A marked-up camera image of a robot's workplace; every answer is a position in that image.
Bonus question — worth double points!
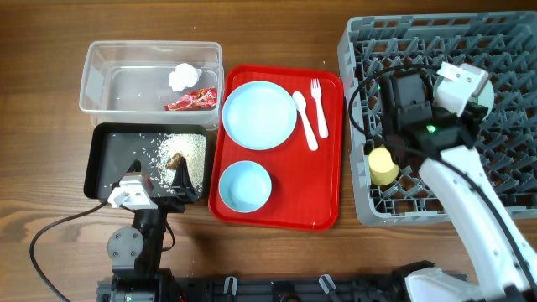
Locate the rice and food scraps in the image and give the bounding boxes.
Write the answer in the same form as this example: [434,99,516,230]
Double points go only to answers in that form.
[111,133,207,198]

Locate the green bowl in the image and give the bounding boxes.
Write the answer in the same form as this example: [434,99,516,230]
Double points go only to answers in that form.
[433,76,495,117]

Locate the light blue bowl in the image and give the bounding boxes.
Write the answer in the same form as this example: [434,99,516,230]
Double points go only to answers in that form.
[218,160,272,213]

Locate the yellow cup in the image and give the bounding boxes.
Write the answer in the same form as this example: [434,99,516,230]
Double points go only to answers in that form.
[368,147,399,186]

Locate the red snack wrapper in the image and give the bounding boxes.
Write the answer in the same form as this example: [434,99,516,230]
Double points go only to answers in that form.
[164,87,218,111]

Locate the white napkin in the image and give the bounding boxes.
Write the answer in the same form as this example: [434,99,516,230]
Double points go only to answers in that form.
[169,63,202,91]

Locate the light blue plate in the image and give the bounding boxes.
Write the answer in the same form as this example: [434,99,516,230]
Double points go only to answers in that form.
[222,81,297,150]

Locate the white plastic fork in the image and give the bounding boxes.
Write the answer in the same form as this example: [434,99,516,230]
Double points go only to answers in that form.
[310,79,329,138]

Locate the white plastic spoon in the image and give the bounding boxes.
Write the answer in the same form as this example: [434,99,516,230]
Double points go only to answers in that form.
[292,91,319,151]

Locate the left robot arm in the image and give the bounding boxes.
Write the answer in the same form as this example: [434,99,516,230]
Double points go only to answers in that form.
[96,157,198,302]

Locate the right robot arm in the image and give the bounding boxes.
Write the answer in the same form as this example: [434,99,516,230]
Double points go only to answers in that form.
[373,63,536,301]

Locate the black waste tray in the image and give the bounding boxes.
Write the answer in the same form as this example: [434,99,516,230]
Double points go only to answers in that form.
[84,123,212,201]

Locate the grey dishwasher rack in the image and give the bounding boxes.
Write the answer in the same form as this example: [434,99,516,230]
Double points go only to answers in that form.
[337,11,536,227]

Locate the clear plastic bin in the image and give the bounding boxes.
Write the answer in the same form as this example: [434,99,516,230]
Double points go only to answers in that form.
[79,40,224,130]

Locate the red serving tray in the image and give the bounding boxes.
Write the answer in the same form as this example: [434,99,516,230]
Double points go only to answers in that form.
[208,65,345,231]

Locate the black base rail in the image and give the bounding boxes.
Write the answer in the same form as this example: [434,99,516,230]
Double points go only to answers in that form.
[96,274,409,302]

